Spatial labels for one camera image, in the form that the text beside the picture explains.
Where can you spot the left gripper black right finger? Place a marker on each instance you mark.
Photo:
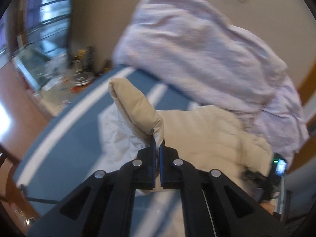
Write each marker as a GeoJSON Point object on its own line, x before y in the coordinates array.
{"type": "Point", "coordinates": [212, 204]}

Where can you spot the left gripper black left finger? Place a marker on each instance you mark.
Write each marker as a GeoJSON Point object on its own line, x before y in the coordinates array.
{"type": "Point", "coordinates": [102, 205]}

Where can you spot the beige quilted down jacket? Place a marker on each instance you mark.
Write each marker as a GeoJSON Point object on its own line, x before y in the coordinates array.
{"type": "Point", "coordinates": [208, 137]}

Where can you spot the blue white striped bed sheet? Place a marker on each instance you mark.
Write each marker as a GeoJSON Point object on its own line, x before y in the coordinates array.
{"type": "Point", "coordinates": [65, 153]}

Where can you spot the cluttered side table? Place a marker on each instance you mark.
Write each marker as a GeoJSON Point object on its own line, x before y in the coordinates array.
{"type": "Point", "coordinates": [52, 83]}

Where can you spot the lilac crumpled duvet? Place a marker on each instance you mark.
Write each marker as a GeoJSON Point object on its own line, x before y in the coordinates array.
{"type": "Point", "coordinates": [192, 46]}

